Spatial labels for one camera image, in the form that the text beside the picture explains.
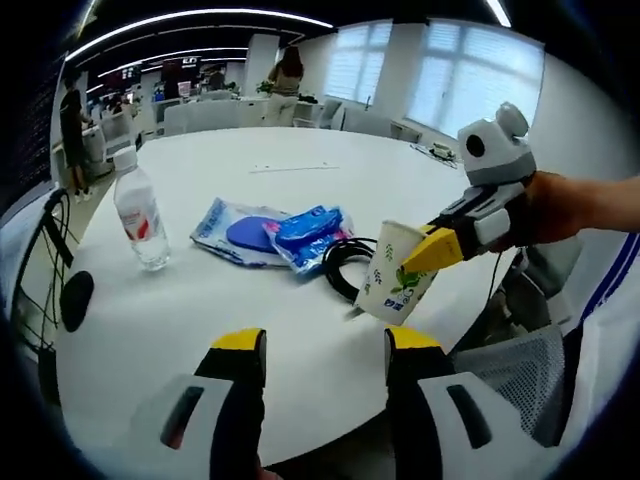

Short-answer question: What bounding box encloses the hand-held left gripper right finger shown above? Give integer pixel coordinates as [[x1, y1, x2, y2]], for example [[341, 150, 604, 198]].
[[383, 324, 544, 480]]

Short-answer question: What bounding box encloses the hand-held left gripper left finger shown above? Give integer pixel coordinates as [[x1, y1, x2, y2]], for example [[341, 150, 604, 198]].
[[130, 327, 269, 480]]

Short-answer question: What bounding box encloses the white printed paper cup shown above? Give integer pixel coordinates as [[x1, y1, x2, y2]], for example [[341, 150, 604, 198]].
[[353, 219, 441, 327]]

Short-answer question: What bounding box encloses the black cable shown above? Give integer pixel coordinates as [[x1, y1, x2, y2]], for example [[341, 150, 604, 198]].
[[322, 238, 381, 304]]

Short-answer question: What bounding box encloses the blue tissue pack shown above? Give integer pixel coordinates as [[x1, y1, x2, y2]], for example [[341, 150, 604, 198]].
[[262, 202, 356, 278]]

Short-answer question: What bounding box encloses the clear bag with blue item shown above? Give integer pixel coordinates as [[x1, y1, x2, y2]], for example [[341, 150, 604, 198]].
[[189, 197, 294, 269]]

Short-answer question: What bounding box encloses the clear plastic water bottle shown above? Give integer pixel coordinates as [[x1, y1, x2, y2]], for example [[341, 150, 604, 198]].
[[112, 147, 171, 273]]

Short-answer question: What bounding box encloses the person's right hand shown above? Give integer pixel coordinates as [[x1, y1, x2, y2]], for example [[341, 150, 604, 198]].
[[487, 171, 596, 251]]

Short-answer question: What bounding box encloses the person's left hand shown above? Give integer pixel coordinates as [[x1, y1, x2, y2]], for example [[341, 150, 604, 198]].
[[255, 451, 286, 480]]

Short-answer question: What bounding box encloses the window with blinds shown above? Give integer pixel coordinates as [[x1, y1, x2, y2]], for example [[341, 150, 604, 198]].
[[402, 19, 546, 141], [324, 20, 394, 106]]

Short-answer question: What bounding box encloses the grey mesh chair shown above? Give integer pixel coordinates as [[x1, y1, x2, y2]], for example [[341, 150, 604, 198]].
[[452, 322, 569, 449]]

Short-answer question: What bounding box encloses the white office chair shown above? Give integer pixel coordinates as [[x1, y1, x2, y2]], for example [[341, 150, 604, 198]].
[[187, 99, 241, 134], [344, 107, 396, 139], [162, 104, 189, 136]]

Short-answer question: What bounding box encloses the ceiling light strip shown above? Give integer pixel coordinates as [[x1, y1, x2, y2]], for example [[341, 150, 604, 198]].
[[487, 0, 512, 29], [64, 8, 335, 64]]

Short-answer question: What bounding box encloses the black computer mouse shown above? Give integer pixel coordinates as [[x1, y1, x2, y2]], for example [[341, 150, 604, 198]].
[[59, 270, 95, 334]]

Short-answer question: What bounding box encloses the white striped jacket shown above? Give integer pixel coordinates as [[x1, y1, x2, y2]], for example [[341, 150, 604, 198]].
[[559, 219, 640, 451]]

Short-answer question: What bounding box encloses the black laptop stand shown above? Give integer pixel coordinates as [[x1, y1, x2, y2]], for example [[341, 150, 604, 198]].
[[9, 187, 76, 351]]

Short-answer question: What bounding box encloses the silver laptop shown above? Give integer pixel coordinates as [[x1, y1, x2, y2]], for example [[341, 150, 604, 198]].
[[9, 64, 66, 201]]

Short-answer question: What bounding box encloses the white device with cables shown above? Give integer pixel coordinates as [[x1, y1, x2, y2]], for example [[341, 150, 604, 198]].
[[409, 141, 461, 169]]

